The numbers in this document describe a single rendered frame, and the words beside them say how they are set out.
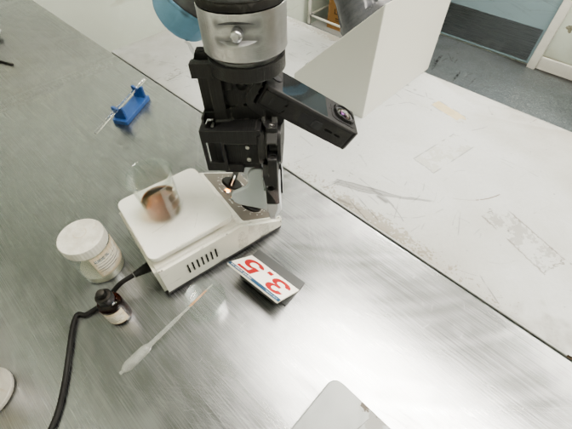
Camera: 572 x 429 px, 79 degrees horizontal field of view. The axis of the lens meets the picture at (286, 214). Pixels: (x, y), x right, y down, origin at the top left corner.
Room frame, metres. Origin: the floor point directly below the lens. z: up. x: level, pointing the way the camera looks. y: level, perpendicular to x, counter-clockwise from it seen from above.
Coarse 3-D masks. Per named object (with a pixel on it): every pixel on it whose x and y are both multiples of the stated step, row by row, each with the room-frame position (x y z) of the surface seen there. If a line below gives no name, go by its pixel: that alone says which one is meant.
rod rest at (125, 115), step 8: (136, 96) 0.68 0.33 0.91; (144, 96) 0.68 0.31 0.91; (128, 104) 0.66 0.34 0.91; (136, 104) 0.66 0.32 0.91; (144, 104) 0.66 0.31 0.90; (120, 112) 0.60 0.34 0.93; (128, 112) 0.63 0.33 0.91; (136, 112) 0.63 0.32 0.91; (120, 120) 0.60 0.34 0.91; (128, 120) 0.60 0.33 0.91
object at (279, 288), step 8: (240, 264) 0.25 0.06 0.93; (248, 264) 0.25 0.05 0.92; (256, 264) 0.26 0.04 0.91; (248, 272) 0.23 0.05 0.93; (256, 272) 0.24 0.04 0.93; (264, 272) 0.24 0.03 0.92; (272, 272) 0.25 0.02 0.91; (256, 280) 0.22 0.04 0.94; (264, 280) 0.22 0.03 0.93; (272, 280) 0.23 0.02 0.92; (280, 280) 0.23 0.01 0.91; (272, 288) 0.21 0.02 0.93; (280, 288) 0.21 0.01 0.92; (288, 288) 0.22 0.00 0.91; (280, 296) 0.20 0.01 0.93
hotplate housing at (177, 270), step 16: (240, 224) 0.29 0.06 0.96; (256, 224) 0.30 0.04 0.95; (272, 224) 0.32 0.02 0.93; (208, 240) 0.26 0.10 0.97; (224, 240) 0.27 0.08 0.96; (240, 240) 0.28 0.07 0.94; (256, 240) 0.30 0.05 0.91; (144, 256) 0.24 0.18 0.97; (176, 256) 0.24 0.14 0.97; (192, 256) 0.24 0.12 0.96; (208, 256) 0.25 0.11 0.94; (224, 256) 0.27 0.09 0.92; (144, 272) 0.23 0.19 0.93; (160, 272) 0.21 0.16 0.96; (176, 272) 0.22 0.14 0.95; (192, 272) 0.24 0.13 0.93; (176, 288) 0.22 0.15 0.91
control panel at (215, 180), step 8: (208, 176) 0.38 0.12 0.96; (216, 176) 0.39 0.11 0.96; (224, 176) 0.40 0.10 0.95; (240, 176) 0.42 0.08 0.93; (216, 184) 0.37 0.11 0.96; (224, 192) 0.35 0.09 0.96; (232, 200) 0.34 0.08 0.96; (232, 208) 0.32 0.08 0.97; (240, 208) 0.32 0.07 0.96; (240, 216) 0.30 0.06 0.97; (248, 216) 0.31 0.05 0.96; (256, 216) 0.31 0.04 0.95; (264, 216) 0.32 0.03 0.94
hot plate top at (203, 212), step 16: (176, 176) 0.36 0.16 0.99; (192, 176) 0.36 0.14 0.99; (192, 192) 0.33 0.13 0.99; (208, 192) 0.33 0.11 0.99; (128, 208) 0.30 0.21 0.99; (192, 208) 0.30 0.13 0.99; (208, 208) 0.30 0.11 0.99; (224, 208) 0.30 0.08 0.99; (128, 224) 0.27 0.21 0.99; (144, 224) 0.27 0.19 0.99; (160, 224) 0.27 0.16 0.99; (176, 224) 0.27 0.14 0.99; (192, 224) 0.27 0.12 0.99; (208, 224) 0.27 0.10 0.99; (224, 224) 0.28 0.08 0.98; (144, 240) 0.25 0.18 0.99; (160, 240) 0.25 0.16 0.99; (176, 240) 0.25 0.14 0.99; (192, 240) 0.25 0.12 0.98; (160, 256) 0.22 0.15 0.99
